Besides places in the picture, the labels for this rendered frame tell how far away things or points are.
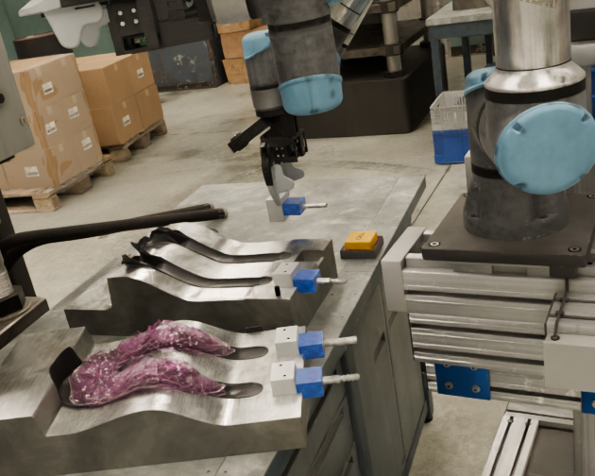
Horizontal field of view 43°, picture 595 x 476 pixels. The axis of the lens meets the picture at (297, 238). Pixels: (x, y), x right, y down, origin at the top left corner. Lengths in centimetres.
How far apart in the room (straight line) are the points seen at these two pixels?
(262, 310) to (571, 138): 67
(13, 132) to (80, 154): 353
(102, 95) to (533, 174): 532
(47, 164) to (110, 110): 94
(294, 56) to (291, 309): 58
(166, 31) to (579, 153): 49
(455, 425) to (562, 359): 143
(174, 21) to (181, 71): 773
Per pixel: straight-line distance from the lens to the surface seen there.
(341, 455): 163
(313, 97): 90
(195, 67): 854
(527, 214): 109
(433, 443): 239
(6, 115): 206
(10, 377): 130
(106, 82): 604
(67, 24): 92
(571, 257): 105
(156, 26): 90
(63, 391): 130
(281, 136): 161
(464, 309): 117
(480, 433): 242
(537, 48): 91
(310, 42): 89
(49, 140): 534
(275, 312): 136
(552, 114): 90
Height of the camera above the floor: 149
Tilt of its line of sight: 22 degrees down
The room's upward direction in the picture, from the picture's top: 10 degrees counter-clockwise
